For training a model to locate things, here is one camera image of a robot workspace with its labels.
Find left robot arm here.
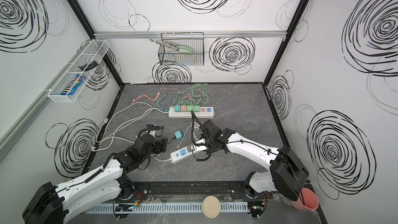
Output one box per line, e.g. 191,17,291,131
22,133,168,224

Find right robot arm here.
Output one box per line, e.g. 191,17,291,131
193,120,309,203

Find clear wall shelf basket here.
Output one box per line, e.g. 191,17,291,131
47,39,110,103

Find black wire basket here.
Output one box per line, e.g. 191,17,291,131
155,32,205,66

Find short blue power strip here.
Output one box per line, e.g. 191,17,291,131
170,144,207,163

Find black remote control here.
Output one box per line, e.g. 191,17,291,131
79,61,98,72

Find white slotted cable duct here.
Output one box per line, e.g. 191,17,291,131
86,202,249,214

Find white cable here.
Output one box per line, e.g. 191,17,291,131
176,122,201,150

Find green tongs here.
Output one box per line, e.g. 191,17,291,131
150,39,193,54

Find long colourful power strip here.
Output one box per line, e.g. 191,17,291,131
168,106,216,119

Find blue candy packet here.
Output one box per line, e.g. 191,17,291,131
61,75,86,95

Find teal plug adapter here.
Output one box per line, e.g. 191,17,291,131
174,105,181,112
175,131,184,140

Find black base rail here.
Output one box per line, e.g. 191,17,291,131
116,181,279,202

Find beige round lid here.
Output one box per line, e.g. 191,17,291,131
202,196,221,219

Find white power strip cord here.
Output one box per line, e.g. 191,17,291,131
91,101,172,163

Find pink cup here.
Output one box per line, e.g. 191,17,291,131
291,188,319,211

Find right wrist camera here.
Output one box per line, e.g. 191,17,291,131
194,139,206,146

